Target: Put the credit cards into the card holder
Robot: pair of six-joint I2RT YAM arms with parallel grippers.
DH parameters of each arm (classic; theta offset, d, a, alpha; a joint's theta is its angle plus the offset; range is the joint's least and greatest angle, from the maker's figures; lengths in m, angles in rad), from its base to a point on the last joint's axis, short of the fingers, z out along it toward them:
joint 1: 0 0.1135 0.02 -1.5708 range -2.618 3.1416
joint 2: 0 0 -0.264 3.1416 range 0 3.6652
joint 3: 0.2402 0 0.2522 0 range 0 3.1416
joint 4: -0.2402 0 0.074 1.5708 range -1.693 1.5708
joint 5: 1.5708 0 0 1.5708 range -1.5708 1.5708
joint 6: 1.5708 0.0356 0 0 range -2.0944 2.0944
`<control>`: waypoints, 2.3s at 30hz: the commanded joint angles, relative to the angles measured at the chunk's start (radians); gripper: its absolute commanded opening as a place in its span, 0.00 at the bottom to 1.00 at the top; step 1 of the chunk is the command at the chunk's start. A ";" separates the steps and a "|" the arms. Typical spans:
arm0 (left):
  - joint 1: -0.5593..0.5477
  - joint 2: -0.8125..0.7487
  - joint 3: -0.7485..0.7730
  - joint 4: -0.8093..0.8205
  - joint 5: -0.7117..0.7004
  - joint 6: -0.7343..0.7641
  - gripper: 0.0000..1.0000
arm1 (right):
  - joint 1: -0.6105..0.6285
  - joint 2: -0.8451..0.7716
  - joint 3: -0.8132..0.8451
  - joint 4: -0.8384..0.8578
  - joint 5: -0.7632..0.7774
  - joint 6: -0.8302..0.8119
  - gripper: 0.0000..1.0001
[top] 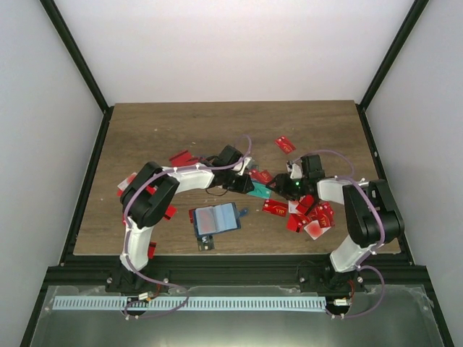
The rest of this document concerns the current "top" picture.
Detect teal VIP card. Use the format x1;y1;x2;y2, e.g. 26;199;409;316
247;181;271;200

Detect navy blue card holder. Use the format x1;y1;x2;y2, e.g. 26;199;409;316
192;202;242;238

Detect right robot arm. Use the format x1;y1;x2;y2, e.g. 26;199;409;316
266;150;404;291

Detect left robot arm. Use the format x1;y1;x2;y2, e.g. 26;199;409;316
114;145;254;292

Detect white red swirl card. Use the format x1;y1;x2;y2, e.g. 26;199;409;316
288;201;310;215

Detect white red dot card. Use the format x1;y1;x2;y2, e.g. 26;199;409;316
304;220;331;240
117;173;137;193

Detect red striped card top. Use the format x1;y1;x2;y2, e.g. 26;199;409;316
169;150;192;166

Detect white red dot card left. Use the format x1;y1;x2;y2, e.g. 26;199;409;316
117;173;137;193

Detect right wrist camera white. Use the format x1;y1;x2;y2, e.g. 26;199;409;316
286;161;302;180

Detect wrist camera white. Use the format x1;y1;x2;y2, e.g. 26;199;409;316
286;161;302;180
237;156;253;176

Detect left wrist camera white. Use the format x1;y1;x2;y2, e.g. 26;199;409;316
237;156;253;176

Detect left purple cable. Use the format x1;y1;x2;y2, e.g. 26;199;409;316
121;134;253;321

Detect purple cable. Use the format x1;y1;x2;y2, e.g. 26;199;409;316
121;134;253;321
292;149;386;321

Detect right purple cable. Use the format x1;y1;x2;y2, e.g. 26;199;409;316
292;149;386;321

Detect white slotted cable duct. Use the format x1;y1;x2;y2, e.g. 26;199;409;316
52;296;326;312

